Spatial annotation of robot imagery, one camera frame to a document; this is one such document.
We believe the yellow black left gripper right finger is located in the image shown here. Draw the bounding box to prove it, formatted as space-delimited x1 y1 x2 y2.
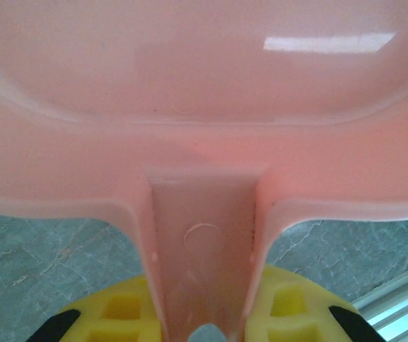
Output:
245 264 387 342

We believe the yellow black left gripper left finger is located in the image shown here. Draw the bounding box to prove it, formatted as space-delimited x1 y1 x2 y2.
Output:
29 274 164 342

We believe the pink plastic dustpan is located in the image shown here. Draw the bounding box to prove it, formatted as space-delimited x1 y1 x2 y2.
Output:
0 0 408 342

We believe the wide aluminium mounting rail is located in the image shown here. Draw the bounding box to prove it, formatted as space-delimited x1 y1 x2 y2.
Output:
352 263 408 342

